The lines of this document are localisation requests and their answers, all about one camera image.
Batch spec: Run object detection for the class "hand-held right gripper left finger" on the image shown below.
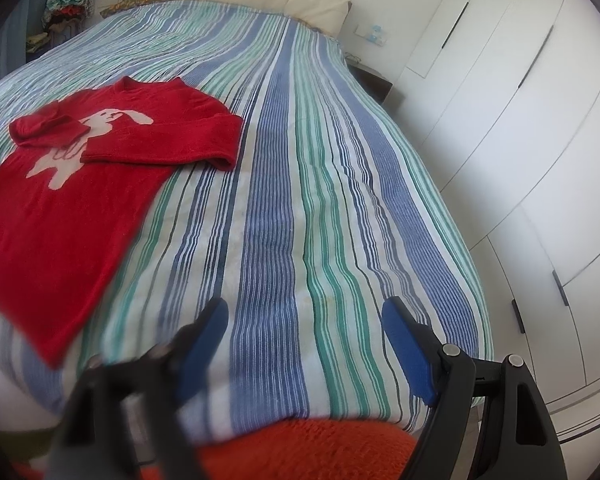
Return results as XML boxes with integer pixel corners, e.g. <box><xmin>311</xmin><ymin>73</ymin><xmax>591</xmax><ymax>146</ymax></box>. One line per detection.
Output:
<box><xmin>50</xmin><ymin>296</ymin><xmax>231</xmax><ymax>480</ymax></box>

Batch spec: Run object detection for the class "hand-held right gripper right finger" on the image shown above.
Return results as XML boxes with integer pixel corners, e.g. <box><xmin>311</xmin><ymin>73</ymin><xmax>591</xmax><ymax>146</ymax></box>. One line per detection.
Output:
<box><xmin>381</xmin><ymin>296</ymin><xmax>568</xmax><ymax>480</ymax></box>

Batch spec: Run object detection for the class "red sweater with white rabbit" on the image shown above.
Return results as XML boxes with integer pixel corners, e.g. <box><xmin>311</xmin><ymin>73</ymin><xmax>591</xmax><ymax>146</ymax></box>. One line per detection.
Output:
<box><xmin>0</xmin><ymin>76</ymin><xmax>244</xmax><ymax>368</ymax></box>

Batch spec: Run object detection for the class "pile of colourful clothes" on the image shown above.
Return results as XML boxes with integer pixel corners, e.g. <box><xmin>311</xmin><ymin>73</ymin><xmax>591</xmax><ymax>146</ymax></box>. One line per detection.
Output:
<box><xmin>26</xmin><ymin>0</ymin><xmax>101</xmax><ymax>53</ymax></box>

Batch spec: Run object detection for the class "blue curtain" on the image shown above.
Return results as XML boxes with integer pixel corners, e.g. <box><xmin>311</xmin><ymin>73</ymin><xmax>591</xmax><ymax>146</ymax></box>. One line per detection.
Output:
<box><xmin>0</xmin><ymin>0</ymin><xmax>86</xmax><ymax>91</ymax></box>

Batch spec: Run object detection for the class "orange knitted cloth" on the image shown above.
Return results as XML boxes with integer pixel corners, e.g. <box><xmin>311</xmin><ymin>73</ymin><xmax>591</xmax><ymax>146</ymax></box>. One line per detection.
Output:
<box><xmin>10</xmin><ymin>417</ymin><xmax>421</xmax><ymax>480</ymax></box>

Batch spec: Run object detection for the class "striped blue green bedspread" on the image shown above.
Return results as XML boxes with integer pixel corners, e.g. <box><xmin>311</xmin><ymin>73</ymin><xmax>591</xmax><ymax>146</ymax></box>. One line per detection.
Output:
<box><xmin>0</xmin><ymin>0</ymin><xmax>493</xmax><ymax>443</ymax></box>

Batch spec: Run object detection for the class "yellow patterned pillow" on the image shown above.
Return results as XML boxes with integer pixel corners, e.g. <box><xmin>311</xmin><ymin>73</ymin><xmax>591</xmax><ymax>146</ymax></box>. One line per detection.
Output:
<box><xmin>100</xmin><ymin>0</ymin><xmax>171</xmax><ymax>18</ymax></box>

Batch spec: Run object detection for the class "white wardrobe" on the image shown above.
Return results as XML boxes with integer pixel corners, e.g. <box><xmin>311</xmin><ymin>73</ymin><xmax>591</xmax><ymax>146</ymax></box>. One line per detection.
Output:
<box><xmin>395</xmin><ymin>0</ymin><xmax>600</xmax><ymax>411</ymax></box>

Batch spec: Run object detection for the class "dark nightstand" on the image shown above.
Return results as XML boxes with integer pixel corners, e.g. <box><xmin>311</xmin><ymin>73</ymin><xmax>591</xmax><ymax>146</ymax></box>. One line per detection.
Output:
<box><xmin>345</xmin><ymin>55</ymin><xmax>395</xmax><ymax>106</ymax></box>

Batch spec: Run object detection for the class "white wall socket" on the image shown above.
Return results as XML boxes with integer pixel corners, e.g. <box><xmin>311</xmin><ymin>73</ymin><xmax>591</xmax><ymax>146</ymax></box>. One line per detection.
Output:
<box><xmin>355</xmin><ymin>24</ymin><xmax>388</xmax><ymax>46</ymax></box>

